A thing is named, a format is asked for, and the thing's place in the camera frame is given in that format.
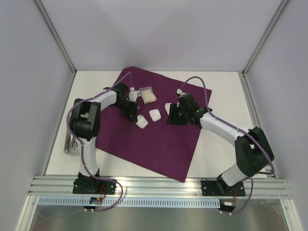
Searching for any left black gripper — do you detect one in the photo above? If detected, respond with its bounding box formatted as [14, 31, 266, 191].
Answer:
[113, 99, 139, 123]

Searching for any white gauze pad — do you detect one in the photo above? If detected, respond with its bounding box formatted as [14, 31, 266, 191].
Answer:
[165, 103, 171, 115]
[149, 109, 161, 122]
[135, 115, 148, 129]

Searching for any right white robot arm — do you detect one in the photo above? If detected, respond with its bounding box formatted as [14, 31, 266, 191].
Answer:
[167, 90, 274, 195]

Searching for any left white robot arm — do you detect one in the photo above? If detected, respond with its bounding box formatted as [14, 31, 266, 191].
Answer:
[67, 82, 138, 195]

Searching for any right gauze packet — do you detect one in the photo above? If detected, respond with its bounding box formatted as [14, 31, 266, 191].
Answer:
[139, 87, 157, 104]

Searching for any purple cloth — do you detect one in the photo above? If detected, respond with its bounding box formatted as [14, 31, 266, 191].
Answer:
[96, 67, 201, 182]

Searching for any steel instrument tray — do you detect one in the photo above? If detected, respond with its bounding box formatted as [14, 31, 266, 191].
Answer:
[64, 129, 78, 155]

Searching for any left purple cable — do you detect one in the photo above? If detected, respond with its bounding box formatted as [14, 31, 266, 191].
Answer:
[66, 71, 134, 212]

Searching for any purple cable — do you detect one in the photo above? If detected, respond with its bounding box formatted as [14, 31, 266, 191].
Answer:
[66, 71, 134, 212]
[179, 76, 276, 180]

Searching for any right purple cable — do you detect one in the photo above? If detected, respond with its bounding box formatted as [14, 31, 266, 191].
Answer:
[179, 76, 276, 180]

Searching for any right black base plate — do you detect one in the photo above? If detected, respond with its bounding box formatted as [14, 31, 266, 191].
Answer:
[201, 180, 246, 197]

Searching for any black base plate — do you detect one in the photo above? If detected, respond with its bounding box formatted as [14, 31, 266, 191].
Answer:
[73, 178, 116, 195]
[201, 180, 246, 197]

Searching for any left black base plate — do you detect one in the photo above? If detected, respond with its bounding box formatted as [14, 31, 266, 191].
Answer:
[73, 178, 116, 195]

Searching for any aluminium rail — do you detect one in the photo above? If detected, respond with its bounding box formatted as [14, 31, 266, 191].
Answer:
[28, 175, 292, 199]

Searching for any slotted cable duct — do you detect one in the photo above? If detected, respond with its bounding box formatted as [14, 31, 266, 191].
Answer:
[38, 196, 220, 208]

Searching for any left aluminium frame post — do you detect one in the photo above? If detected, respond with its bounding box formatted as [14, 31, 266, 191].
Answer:
[33, 0, 77, 77]

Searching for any aluminium frame post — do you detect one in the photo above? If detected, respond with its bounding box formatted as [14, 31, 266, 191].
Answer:
[242, 0, 291, 77]
[33, 0, 77, 77]

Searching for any right aluminium frame post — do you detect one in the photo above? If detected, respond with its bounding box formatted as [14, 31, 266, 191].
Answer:
[242, 0, 291, 77]

